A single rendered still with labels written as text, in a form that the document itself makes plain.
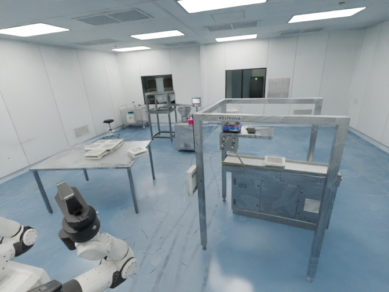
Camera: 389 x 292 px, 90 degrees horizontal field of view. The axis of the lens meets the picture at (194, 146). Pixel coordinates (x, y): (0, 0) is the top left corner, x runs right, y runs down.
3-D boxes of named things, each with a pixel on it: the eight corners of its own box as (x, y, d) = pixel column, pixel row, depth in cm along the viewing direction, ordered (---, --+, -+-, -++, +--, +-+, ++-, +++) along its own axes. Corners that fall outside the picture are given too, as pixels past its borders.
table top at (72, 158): (29, 171, 281) (28, 168, 280) (77, 144, 384) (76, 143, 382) (129, 168, 269) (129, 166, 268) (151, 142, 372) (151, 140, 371)
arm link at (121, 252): (120, 241, 72) (142, 252, 86) (103, 227, 76) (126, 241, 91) (99, 270, 67) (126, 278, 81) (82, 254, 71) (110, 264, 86)
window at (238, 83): (225, 103, 727) (225, 70, 687) (225, 103, 728) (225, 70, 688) (264, 102, 693) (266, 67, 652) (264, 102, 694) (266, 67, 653)
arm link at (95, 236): (99, 233, 58) (105, 248, 65) (98, 203, 65) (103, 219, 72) (54, 246, 54) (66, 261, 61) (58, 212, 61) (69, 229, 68)
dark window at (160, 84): (145, 104, 810) (140, 76, 771) (145, 104, 811) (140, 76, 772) (174, 103, 777) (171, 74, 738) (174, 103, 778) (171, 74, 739)
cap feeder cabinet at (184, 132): (176, 152, 527) (173, 124, 500) (182, 144, 578) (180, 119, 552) (198, 153, 511) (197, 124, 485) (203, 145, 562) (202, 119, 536)
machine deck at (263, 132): (219, 135, 242) (219, 132, 241) (226, 128, 275) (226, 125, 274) (272, 139, 219) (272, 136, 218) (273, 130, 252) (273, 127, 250)
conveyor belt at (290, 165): (221, 167, 262) (221, 163, 260) (226, 159, 284) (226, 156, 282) (342, 182, 211) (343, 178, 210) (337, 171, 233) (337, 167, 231)
